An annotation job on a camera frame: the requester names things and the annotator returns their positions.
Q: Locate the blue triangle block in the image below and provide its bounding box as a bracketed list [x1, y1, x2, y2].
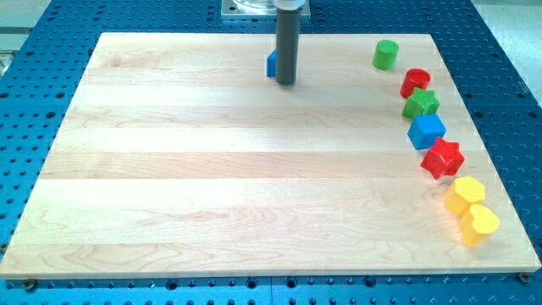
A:
[266, 50, 277, 78]

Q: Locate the wooden board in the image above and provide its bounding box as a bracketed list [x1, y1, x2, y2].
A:
[1, 32, 540, 280]

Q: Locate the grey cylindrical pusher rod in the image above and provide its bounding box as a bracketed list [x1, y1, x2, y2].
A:
[274, 0, 304, 86]

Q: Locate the green cylinder block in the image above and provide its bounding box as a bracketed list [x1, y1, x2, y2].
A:
[372, 40, 400, 70]

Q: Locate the blue cube block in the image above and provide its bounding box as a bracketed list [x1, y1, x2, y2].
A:
[407, 114, 446, 150]

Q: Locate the green star block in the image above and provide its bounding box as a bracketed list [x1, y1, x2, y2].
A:
[401, 87, 440, 119]

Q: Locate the red cylinder block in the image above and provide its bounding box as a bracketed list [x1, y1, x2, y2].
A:
[400, 68, 431, 98]

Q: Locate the red star block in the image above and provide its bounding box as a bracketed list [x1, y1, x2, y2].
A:
[420, 137, 465, 180]

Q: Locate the yellow hexagon block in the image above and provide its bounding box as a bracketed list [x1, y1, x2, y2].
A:
[445, 176, 486, 216]

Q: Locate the yellow heart block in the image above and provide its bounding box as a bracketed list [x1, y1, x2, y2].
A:
[459, 204, 501, 247]

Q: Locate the left board corner bolt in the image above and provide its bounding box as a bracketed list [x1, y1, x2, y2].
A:
[23, 279, 36, 291]

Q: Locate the board corner bolt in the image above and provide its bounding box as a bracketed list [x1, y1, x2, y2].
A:
[23, 279, 36, 291]
[517, 272, 531, 284]

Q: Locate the right board corner bolt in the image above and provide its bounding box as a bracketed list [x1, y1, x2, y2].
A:
[517, 272, 531, 284]

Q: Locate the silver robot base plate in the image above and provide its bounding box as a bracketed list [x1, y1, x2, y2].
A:
[220, 0, 312, 20]

